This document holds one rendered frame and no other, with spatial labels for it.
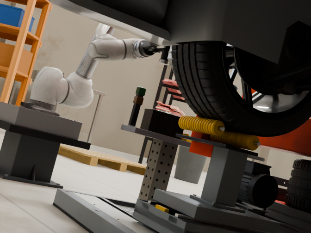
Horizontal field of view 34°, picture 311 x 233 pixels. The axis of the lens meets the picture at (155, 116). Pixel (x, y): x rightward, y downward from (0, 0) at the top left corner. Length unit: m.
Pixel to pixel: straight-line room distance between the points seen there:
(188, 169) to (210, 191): 4.91
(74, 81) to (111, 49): 0.69
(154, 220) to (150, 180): 0.84
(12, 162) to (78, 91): 0.57
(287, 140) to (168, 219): 0.83
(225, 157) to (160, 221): 0.34
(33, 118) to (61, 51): 8.00
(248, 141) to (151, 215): 0.45
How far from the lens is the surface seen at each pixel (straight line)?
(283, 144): 2.41
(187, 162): 6.85
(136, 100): 2.61
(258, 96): 2.23
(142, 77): 11.79
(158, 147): 2.69
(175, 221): 1.76
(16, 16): 6.96
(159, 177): 2.69
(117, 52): 2.45
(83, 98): 3.12
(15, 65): 6.76
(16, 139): 2.95
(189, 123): 1.99
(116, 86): 11.42
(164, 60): 2.24
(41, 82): 2.99
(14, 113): 2.80
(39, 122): 2.81
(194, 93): 1.87
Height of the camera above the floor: 0.40
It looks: 3 degrees up
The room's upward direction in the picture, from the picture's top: 15 degrees clockwise
